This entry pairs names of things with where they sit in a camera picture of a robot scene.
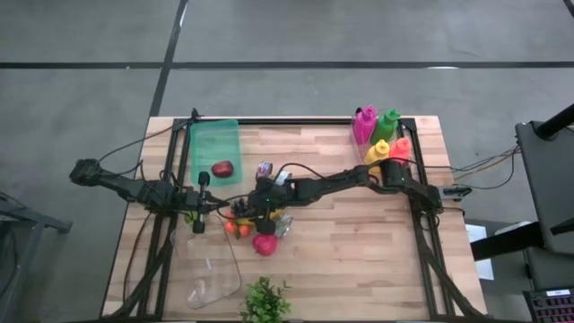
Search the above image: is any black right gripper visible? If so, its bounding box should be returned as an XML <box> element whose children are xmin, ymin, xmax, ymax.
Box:
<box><xmin>232</xmin><ymin>177</ymin><xmax>297</xmax><ymax>235</ymax></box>

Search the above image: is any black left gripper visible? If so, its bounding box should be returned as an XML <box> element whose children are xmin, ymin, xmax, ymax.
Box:
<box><xmin>178</xmin><ymin>170</ymin><xmax>230</xmax><ymax>235</ymax></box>

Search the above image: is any dark grape bunch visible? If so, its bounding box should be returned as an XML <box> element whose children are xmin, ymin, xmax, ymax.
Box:
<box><xmin>230</xmin><ymin>199</ymin><xmax>252</xmax><ymax>220</ymax></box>

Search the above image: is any dark red apple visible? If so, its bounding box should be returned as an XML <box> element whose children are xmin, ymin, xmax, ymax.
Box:
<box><xmin>211</xmin><ymin>160</ymin><xmax>235</xmax><ymax>179</ymax></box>

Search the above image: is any bright red apple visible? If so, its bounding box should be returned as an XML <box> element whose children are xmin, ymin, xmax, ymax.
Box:
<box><xmin>251</xmin><ymin>232</ymin><xmax>279</xmax><ymax>258</ymax></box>

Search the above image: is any yellow plastic bottle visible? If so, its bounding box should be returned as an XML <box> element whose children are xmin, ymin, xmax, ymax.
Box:
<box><xmin>363</xmin><ymin>138</ymin><xmax>390</xmax><ymax>174</ymax></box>

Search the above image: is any pink plastic bottle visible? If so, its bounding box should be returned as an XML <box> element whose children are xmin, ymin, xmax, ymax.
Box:
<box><xmin>352</xmin><ymin>105</ymin><xmax>378</xmax><ymax>145</ymax></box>

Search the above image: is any green plastic bottle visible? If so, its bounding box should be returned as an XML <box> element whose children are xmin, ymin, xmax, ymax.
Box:
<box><xmin>370</xmin><ymin>108</ymin><xmax>402</xmax><ymax>145</ymax></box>

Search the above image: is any orange plastic bottle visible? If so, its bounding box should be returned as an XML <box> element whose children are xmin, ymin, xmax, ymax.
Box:
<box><xmin>388</xmin><ymin>136</ymin><xmax>413</xmax><ymax>165</ymax></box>

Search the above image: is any yellow banana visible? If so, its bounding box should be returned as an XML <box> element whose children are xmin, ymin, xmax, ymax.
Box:
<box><xmin>235</xmin><ymin>208</ymin><xmax>284</xmax><ymax>226</ymax></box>

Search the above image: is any olive green label tin can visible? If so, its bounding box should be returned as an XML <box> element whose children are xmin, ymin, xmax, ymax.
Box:
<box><xmin>274</xmin><ymin>214</ymin><xmax>293</xmax><ymax>238</ymax></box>

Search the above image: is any teal plastic bin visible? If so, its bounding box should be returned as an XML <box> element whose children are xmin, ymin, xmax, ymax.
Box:
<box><xmin>188</xmin><ymin>118</ymin><xmax>243</xmax><ymax>188</ymax></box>

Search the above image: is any clear plastic bin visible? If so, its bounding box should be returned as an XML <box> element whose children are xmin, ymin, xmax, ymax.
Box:
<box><xmin>172</xmin><ymin>214</ymin><xmax>243</xmax><ymax>310</ymax></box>
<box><xmin>349</xmin><ymin>117</ymin><xmax>414</xmax><ymax>180</ymax></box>

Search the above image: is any green leafy plant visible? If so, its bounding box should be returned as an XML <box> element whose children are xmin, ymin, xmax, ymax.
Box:
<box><xmin>239</xmin><ymin>276</ymin><xmax>292</xmax><ymax>323</ymax></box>

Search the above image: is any grey metal table stand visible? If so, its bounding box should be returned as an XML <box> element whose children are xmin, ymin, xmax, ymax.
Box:
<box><xmin>0</xmin><ymin>192</ymin><xmax>73</xmax><ymax>315</ymax></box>

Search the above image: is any white paper sheet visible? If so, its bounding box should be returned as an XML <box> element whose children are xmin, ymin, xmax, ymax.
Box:
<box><xmin>465</xmin><ymin>223</ymin><xmax>494</xmax><ymax>282</ymax></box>

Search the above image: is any black flat panel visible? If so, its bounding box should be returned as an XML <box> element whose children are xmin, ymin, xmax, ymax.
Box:
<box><xmin>514</xmin><ymin>119</ymin><xmax>574</xmax><ymax>257</ymax></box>

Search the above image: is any parts organizer tray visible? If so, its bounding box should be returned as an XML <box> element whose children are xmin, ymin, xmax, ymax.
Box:
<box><xmin>522</xmin><ymin>288</ymin><xmax>574</xmax><ymax>323</ymax></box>

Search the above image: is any black aluminium rig frame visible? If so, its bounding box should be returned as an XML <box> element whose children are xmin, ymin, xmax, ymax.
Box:
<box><xmin>102</xmin><ymin>107</ymin><xmax>485</xmax><ymax>322</ymax></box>

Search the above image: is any black cable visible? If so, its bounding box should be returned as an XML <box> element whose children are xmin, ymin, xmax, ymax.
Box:
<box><xmin>96</xmin><ymin>125</ymin><xmax>176</xmax><ymax>167</ymax></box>

